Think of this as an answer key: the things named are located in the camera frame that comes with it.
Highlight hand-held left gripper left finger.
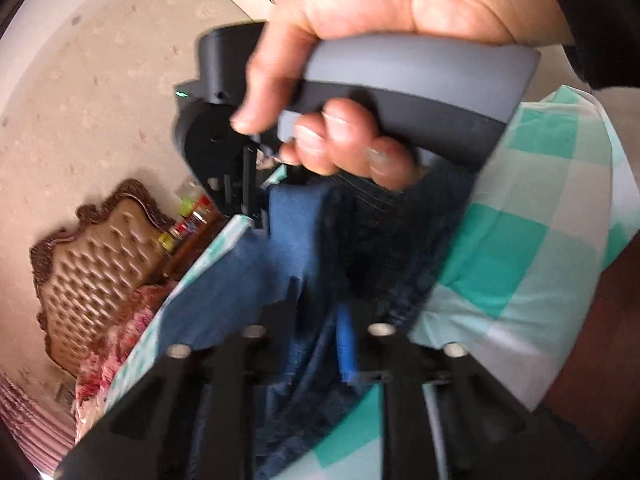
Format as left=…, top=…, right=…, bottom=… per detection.
left=54, top=305, right=297, bottom=480

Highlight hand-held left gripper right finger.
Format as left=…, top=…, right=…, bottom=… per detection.
left=334, top=305, right=587, bottom=480

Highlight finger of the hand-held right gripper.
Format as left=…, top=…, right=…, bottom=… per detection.
left=220, top=142, right=268, bottom=231

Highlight dark blue pants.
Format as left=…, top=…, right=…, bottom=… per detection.
left=162, top=160, right=482, bottom=480

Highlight person's right forearm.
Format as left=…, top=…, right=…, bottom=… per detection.
left=530, top=0, right=640, bottom=92

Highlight person's right hand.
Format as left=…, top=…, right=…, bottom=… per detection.
left=230, top=0, right=576, bottom=193

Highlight row of small colourful bottles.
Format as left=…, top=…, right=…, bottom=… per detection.
left=158, top=180, right=215, bottom=253

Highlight wooden nightstand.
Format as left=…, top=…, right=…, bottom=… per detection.
left=160, top=205, right=227, bottom=283

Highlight floral quilt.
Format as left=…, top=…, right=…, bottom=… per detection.
left=74, top=280, right=180, bottom=443

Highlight teal checkered bed sheet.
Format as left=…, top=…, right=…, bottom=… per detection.
left=75, top=84, right=637, bottom=480

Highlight tufted brown headboard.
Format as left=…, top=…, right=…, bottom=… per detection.
left=28, top=178, right=174, bottom=380

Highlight pink curtain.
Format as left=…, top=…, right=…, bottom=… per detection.
left=0, top=371, right=77, bottom=477

